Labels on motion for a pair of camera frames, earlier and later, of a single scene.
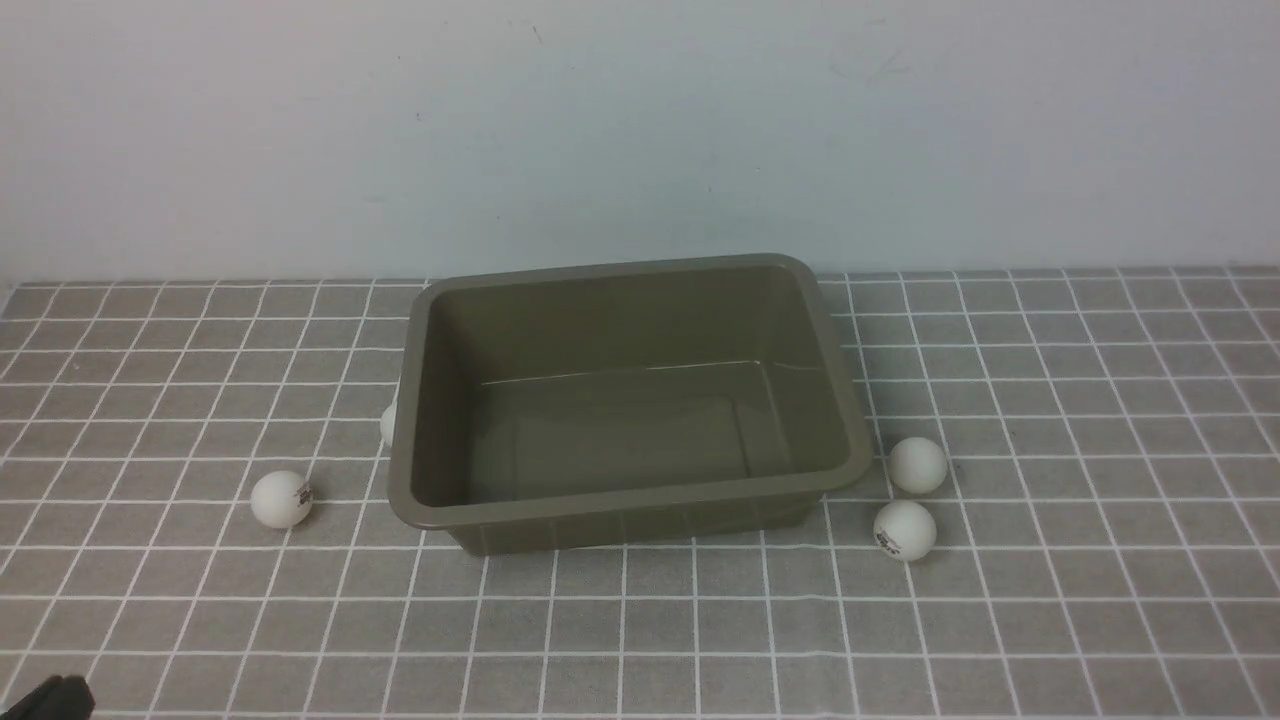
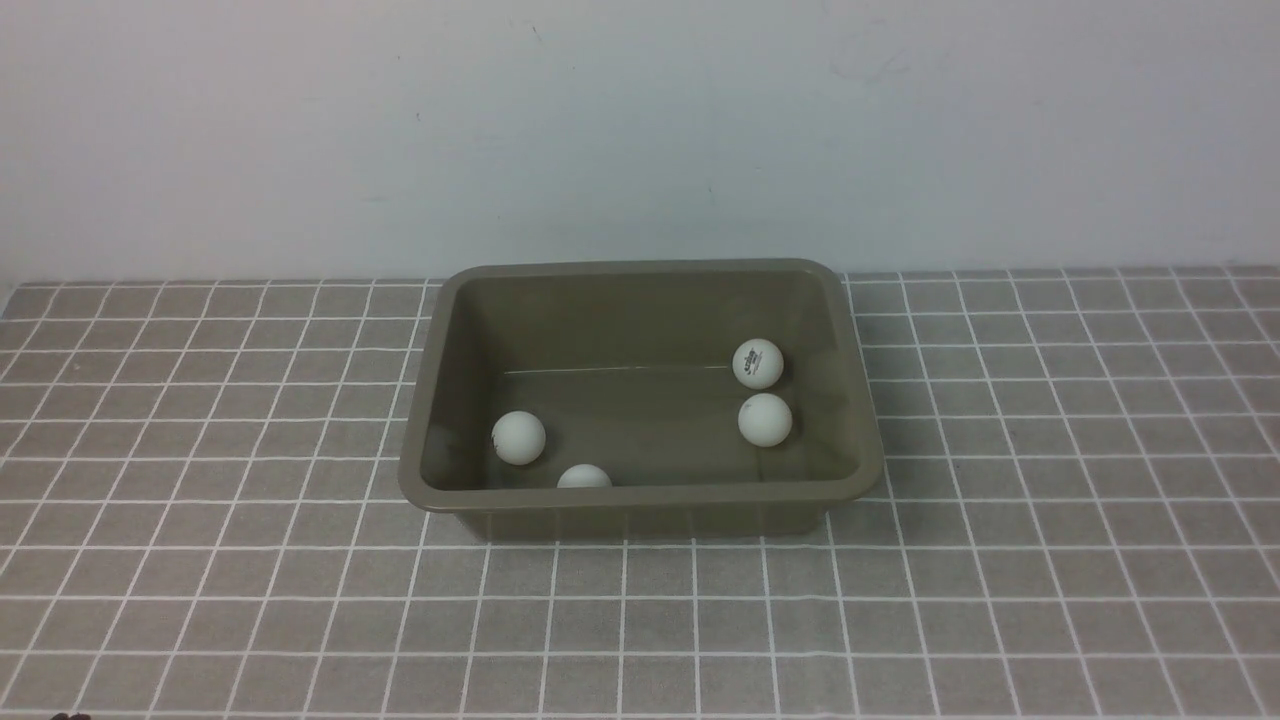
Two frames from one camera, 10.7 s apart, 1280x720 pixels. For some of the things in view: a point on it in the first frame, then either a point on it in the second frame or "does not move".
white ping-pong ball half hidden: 388,424 → 584,476
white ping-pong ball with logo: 281,499 → 518,437
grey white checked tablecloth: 1107,530 does not move
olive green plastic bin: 623,403 does not move
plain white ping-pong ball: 917,465 → 765,420
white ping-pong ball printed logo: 905,530 → 758,363
